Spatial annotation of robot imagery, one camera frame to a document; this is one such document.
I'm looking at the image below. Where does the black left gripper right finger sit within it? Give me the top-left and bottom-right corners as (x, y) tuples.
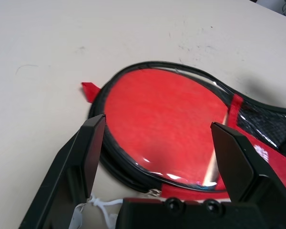
(211, 121), (286, 206)

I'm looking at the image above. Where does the black red paddle case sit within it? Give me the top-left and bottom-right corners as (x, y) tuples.
(81, 61), (286, 198)

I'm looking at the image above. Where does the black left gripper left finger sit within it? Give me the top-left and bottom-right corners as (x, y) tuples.
(19, 114), (107, 229)

